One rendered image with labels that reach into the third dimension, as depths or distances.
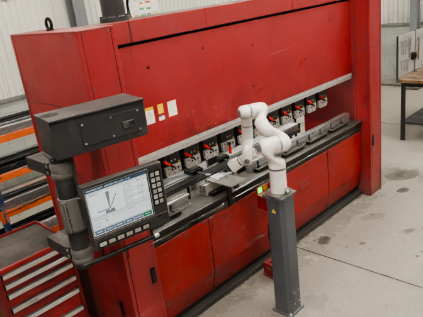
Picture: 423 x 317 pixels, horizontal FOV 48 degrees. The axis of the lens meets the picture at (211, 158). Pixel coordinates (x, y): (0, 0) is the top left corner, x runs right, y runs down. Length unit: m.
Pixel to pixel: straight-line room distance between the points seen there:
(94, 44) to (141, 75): 0.56
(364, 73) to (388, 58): 5.64
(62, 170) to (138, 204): 0.43
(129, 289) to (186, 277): 0.61
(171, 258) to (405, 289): 1.88
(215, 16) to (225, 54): 0.30
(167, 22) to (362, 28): 2.48
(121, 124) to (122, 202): 0.40
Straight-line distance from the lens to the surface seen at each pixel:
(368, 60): 5.27
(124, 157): 2.97
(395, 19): 10.77
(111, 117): 2.41
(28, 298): 3.34
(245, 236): 4.12
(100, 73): 2.83
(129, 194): 2.52
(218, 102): 3.75
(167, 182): 3.93
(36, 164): 2.66
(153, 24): 3.30
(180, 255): 3.62
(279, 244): 3.56
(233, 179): 3.76
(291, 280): 3.73
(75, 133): 2.36
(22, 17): 7.63
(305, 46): 4.63
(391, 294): 4.16
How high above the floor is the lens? 2.43
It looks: 20 degrees down
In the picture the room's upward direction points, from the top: 7 degrees counter-clockwise
